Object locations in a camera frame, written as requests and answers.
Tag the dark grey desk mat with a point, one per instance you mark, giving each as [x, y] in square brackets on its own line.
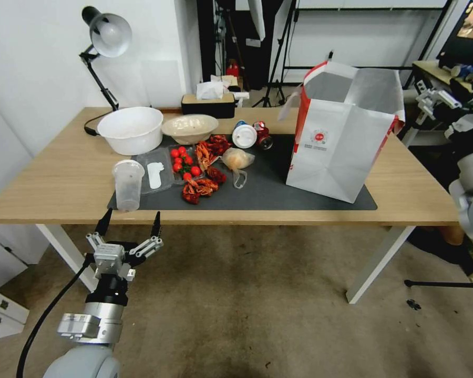
[268, 189]

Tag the black framed screen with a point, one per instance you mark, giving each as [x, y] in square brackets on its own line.
[471, 27]

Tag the beige paper bowl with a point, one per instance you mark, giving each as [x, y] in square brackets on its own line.
[189, 128]

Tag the black metal frame stand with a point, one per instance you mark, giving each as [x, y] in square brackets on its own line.
[433, 35]

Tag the large red crayfish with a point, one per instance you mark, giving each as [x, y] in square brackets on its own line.
[199, 189]

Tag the wooden table with white legs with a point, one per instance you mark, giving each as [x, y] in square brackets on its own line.
[63, 185]

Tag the dark red crayfish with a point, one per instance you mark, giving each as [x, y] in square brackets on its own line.
[220, 142]

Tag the clear bag with bread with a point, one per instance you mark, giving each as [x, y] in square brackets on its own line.
[236, 159]

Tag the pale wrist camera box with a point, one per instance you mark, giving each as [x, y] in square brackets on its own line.
[108, 256]

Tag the small red crayfish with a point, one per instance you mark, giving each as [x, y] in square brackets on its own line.
[217, 175]

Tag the white plastic insert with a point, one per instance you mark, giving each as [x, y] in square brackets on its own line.
[155, 175]

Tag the orange crayfish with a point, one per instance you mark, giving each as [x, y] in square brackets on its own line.
[205, 155]

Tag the wooden side table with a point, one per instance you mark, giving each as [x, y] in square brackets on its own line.
[427, 71]

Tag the clear plastic tomato tray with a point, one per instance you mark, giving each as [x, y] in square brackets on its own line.
[195, 159]

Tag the white tissue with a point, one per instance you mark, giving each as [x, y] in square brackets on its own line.
[209, 89]

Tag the black camera tripod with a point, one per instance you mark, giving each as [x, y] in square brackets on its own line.
[278, 63]

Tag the paper cup with white lid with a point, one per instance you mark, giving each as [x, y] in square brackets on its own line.
[244, 136]

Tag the black tripod leg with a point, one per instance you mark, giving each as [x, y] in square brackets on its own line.
[445, 283]

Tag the white photo reflector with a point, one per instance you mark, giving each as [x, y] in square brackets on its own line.
[258, 19]

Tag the white drawer unit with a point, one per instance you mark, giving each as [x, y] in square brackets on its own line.
[2, 315]

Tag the white red delivery bag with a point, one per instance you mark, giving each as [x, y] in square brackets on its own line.
[339, 153]

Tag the black tissue box wooden lid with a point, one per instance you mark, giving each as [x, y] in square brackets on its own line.
[209, 108]

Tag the crushed red drink can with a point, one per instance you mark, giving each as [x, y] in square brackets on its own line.
[263, 136]

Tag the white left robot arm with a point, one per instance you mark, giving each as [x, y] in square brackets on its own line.
[102, 327]

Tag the small black floor debris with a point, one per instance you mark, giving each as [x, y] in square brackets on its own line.
[414, 304]

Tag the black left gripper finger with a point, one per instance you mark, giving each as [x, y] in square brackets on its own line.
[156, 226]
[103, 224]

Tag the clear plastic cup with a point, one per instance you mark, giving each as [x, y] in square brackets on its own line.
[128, 185]

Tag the large white plastic bowl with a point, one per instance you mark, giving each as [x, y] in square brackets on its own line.
[130, 132]

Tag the black desk lamp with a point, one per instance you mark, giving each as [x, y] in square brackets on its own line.
[112, 33]

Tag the clear plastic tray lid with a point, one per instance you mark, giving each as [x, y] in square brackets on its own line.
[163, 183]

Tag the red fire extinguisher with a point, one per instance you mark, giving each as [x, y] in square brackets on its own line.
[233, 69]

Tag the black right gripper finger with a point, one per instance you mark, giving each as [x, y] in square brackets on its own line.
[425, 101]
[449, 99]

